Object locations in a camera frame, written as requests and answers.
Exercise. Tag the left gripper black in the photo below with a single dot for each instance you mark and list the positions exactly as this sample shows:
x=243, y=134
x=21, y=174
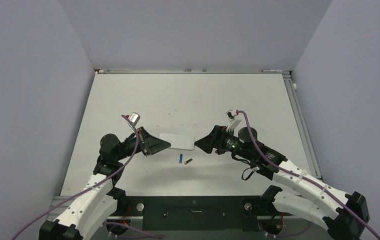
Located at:
x=151, y=145

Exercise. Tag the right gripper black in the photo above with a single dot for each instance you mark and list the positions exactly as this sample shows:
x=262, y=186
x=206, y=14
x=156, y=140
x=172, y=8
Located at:
x=215, y=139

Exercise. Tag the white remote control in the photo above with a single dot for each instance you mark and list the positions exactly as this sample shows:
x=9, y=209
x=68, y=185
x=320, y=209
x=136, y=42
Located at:
x=178, y=141

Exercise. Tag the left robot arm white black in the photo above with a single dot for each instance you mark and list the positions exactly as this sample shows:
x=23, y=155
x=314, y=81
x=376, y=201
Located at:
x=100, y=197

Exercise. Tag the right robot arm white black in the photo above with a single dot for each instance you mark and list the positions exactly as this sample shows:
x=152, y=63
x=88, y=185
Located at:
x=342, y=215

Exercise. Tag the black orange battery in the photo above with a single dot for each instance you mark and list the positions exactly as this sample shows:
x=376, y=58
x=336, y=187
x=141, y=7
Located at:
x=188, y=161

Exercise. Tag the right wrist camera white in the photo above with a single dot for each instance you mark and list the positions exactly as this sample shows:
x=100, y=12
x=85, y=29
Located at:
x=234, y=120

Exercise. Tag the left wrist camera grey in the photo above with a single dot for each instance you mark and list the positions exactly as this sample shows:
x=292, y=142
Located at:
x=134, y=117

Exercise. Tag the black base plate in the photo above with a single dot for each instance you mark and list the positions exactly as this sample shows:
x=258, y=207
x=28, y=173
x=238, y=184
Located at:
x=181, y=213

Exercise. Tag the aluminium frame rail back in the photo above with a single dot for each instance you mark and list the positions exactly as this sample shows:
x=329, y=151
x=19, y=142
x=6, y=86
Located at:
x=190, y=71

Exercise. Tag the aluminium frame rail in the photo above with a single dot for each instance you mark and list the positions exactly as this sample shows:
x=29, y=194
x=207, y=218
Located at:
x=302, y=127
x=190, y=71

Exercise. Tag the aluminium frame rail right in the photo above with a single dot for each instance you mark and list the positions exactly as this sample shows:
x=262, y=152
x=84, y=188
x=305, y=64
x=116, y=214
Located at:
x=302, y=127

